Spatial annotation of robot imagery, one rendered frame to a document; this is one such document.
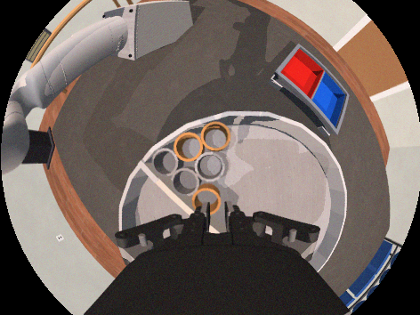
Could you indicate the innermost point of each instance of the bronze bushing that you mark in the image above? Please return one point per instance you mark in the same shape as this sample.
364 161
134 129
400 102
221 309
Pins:
207 186
219 126
179 143

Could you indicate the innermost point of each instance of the white round turntable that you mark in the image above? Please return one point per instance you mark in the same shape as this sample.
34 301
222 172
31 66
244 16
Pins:
297 178

